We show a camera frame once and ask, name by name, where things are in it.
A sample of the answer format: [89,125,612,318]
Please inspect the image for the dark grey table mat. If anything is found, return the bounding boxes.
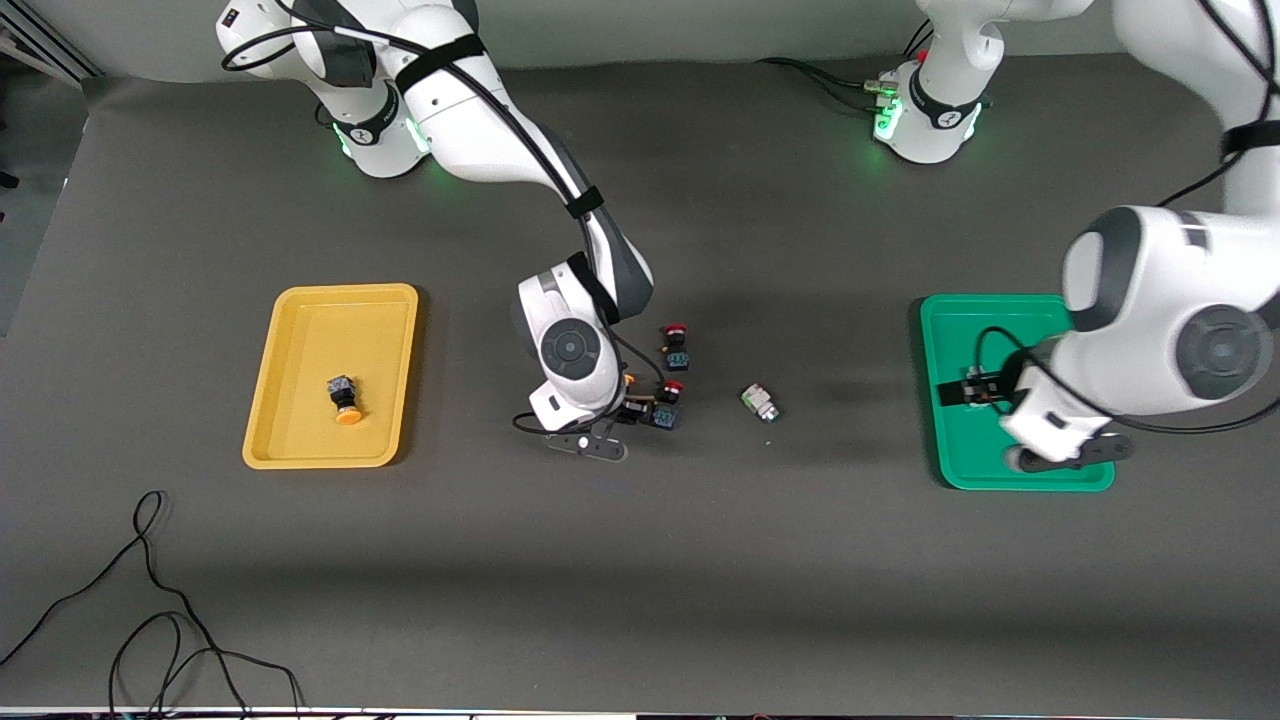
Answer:
[0,40,1280,716]

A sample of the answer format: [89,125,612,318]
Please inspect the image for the green plastic tray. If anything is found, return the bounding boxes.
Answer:
[919,294,1116,492]

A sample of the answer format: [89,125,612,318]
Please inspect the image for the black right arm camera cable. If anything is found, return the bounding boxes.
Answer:
[220,0,667,437]

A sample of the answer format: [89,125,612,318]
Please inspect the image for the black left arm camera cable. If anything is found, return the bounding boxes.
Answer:
[974,0,1280,437]

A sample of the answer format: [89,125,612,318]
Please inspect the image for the yellow plastic tray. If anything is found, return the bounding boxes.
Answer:
[242,283,420,470]

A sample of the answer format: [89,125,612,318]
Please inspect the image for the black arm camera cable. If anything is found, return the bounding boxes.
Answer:
[974,0,1280,437]
[220,0,667,437]

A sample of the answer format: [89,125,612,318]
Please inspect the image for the aluminium frame rail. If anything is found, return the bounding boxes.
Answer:
[0,0,101,81]

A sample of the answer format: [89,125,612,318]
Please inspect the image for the loose black cable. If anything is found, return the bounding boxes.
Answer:
[0,489,304,720]

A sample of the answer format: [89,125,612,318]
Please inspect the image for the black left arm base cables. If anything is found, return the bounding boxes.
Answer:
[755,22,936,113]

